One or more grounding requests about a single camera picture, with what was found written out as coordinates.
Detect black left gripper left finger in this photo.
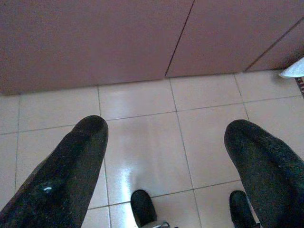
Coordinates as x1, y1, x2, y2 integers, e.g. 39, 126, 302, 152
0, 115, 109, 228

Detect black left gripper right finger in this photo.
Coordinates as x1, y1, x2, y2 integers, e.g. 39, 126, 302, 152
224, 119, 304, 228

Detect black robot right foot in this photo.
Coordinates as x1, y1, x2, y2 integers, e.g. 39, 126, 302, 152
229, 190, 261, 228

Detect black robot foot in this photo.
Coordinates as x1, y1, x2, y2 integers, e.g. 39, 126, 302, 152
130, 189, 158, 228
229, 190, 261, 228

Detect black robot left foot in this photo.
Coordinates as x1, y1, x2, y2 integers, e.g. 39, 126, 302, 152
130, 189, 158, 228

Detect patterned rug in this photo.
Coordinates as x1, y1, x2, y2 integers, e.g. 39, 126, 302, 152
295, 76, 304, 98

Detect white rounded floor object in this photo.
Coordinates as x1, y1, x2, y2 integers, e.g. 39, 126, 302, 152
279, 57, 304, 79

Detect brown cabinet door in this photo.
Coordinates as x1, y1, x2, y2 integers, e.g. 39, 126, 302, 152
0, 0, 195, 96
246, 20, 304, 72
165, 0, 304, 78

